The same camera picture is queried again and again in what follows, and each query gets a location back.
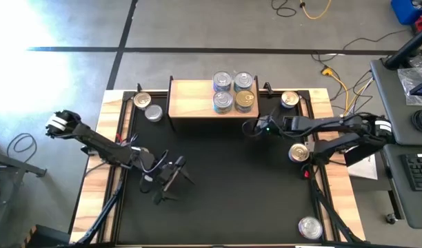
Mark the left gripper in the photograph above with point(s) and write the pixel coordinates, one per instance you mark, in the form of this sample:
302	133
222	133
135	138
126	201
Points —
168	174

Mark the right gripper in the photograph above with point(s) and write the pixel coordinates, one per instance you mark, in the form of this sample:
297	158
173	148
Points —
271	124

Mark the green albacore can gold lid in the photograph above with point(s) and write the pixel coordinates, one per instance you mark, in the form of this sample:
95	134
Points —
244	99

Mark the blue albacore tuna can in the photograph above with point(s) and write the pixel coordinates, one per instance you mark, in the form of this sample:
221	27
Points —
222	100
223	112

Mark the silver lid tuna can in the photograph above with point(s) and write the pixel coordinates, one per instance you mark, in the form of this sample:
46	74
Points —
310	227

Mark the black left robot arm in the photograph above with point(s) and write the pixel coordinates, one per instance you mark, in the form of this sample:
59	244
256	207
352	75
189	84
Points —
104	146

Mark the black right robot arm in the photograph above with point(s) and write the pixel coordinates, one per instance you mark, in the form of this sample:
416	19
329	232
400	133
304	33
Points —
335	122

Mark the Bumble Bee light tuna can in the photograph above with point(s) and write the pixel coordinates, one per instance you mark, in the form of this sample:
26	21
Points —
153	112
148	178

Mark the black table clamp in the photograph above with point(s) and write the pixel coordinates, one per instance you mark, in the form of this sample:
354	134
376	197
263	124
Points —
139	87
267	87

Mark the red connector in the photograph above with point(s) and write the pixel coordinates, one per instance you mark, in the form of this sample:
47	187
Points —
305	174

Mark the tall gold lid tuna can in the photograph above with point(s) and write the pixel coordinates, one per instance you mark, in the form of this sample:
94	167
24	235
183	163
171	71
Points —
142	100

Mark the black desk support bar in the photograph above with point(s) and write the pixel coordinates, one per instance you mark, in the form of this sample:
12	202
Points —
357	158

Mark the white paper sheet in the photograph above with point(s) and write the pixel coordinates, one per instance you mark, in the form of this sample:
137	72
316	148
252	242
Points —
364	170

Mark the grey desk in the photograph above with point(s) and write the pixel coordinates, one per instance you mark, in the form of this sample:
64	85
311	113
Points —
397	206
400	103

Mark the black box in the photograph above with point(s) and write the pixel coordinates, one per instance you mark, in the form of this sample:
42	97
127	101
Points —
45	239

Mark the clear plastic bag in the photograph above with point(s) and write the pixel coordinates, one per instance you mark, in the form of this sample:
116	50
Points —
409	77

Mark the desk caster wheel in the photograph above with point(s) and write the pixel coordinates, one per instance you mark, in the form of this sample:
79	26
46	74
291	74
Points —
390	218

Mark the black keyboard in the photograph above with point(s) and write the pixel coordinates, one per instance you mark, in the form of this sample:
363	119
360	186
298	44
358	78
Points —
419	170

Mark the black monitor pole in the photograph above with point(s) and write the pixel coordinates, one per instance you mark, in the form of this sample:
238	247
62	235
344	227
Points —
407	48

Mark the blue plastic bin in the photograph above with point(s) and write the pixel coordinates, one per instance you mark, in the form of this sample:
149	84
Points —
405	10

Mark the black diagonal frame strut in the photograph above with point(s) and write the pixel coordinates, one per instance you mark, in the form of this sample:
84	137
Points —
102	213
336	220

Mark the wooden shelf black frame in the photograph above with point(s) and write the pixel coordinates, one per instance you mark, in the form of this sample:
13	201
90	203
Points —
190	100

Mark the black aluminium table frame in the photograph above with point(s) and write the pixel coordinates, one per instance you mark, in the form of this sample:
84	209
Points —
128	95

